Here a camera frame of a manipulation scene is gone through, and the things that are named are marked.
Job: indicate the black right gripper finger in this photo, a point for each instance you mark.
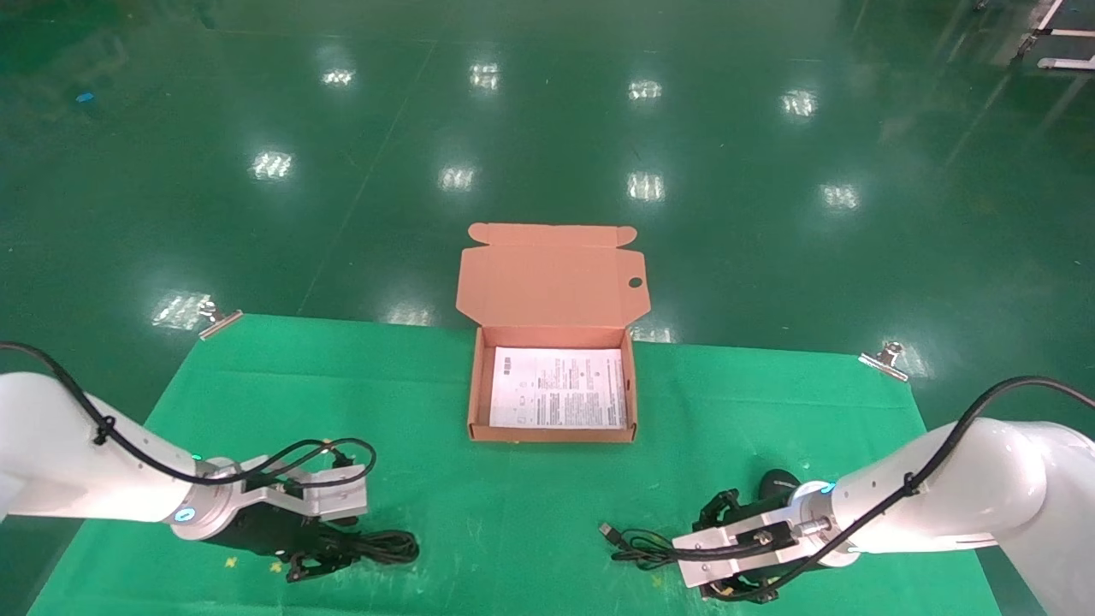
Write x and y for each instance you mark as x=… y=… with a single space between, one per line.
x=740 y=590
x=719 y=511

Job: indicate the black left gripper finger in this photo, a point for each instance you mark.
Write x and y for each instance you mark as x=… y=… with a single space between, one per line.
x=346 y=535
x=316 y=567

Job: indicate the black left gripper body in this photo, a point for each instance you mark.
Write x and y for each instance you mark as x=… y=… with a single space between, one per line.
x=274 y=535

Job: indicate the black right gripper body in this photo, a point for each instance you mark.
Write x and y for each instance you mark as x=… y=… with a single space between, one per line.
x=766 y=512

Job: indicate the black computer mouse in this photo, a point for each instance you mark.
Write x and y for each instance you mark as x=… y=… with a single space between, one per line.
x=777 y=482

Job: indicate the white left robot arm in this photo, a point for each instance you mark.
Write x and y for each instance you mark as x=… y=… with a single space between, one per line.
x=51 y=462

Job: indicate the orange cardboard box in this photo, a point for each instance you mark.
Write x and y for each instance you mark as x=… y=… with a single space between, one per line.
x=552 y=282

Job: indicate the green table mat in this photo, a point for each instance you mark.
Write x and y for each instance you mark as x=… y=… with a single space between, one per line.
x=513 y=513

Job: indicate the silver metal table clamp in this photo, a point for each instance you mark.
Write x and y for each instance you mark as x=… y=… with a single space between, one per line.
x=884 y=363
x=221 y=321

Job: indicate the white printed instruction sheet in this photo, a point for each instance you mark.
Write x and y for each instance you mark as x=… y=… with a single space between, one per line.
x=556 y=389

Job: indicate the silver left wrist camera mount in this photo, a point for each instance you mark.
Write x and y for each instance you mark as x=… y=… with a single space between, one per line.
x=334 y=500

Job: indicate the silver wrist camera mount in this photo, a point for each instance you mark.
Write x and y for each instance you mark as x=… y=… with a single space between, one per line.
x=334 y=500
x=710 y=552

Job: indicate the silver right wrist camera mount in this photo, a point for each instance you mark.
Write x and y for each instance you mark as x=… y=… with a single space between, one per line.
x=710 y=552

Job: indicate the white metal frame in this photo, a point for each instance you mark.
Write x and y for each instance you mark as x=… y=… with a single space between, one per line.
x=1061 y=38

